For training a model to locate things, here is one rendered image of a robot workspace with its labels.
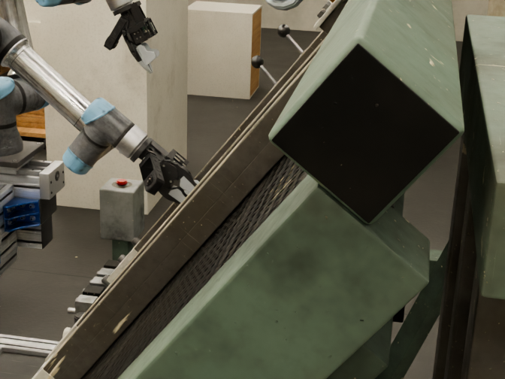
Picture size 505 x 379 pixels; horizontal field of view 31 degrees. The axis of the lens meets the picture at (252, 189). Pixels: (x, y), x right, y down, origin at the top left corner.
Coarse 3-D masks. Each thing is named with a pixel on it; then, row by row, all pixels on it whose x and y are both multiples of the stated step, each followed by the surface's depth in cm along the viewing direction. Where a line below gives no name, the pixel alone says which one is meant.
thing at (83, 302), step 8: (104, 264) 287; (112, 264) 287; (104, 272) 281; (96, 280) 276; (88, 288) 271; (96, 288) 271; (104, 288) 272; (80, 296) 266; (88, 296) 266; (96, 296) 266; (80, 304) 263; (88, 304) 263; (72, 312) 266; (80, 312) 252
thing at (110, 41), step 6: (120, 18) 273; (120, 24) 274; (114, 30) 275; (120, 30) 275; (108, 36) 278; (114, 36) 276; (120, 36) 279; (108, 42) 277; (114, 42) 276; (108, 48) 278
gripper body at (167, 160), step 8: (144, 144) 217; (152, 144) 222; (136, 152) 217; (144, 152) 219; (152, 152) 219; (160, 152) 222; (176, 152) 224; (160, 160) 219; (168, 160) 217; (176, 160) 223; (168, 168) 218; (176, 168) 217; (168, 176) 218; (176, 176) 218; (168, 184) 219
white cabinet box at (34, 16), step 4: (24, 0) 678; (28, 0) 677; (32, 0) 677; (24, 4) 679; (28, 4) 678; (32, 4) 678; (36, 4) 677; (28, 8) 680; (32, 8) 679; (36, 8) 678; (28, 12) 681; (32, 12) 680; (36, 12) 679; (28, 16) 682; (32, 16) 681; (36, 16) 680; (28, 20) 683; (32, 20) 682; (36, 20) 682
